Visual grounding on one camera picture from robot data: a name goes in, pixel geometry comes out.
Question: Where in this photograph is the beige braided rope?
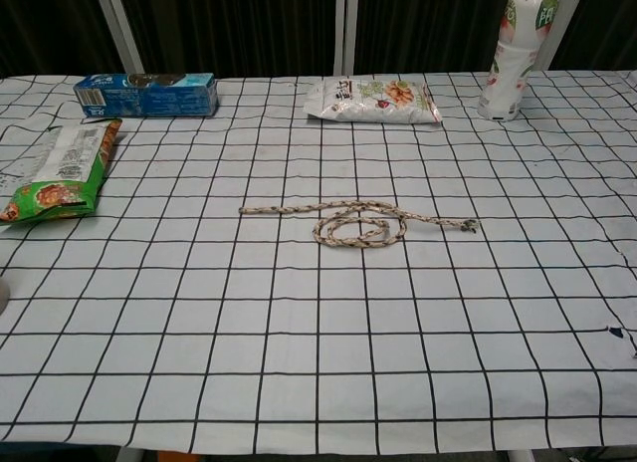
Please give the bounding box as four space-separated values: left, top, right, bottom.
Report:
238 198 482 250

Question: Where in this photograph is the white black-grid tablecloth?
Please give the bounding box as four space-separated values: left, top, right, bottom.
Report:
0 69 637 456

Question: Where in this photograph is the white snack bag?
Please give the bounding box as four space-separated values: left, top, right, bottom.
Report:
304 76 444 126

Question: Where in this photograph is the blue cookie box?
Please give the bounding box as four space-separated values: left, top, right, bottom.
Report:
73 72 221 120

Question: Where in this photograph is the black pleated partition panel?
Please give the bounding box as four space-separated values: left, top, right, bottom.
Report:
115 0 345 80
351 0 519 77
0 0 114 80
546 0 637 73

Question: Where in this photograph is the drink bottle with yellow cap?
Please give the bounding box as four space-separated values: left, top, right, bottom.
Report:
477 0 561 122

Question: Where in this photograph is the green snack bag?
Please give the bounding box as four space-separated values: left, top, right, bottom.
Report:
0 117 124 227

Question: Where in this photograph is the grey partition post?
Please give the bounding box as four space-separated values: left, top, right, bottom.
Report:
532 21 564 71
93 0 139 79
331 0 360 76

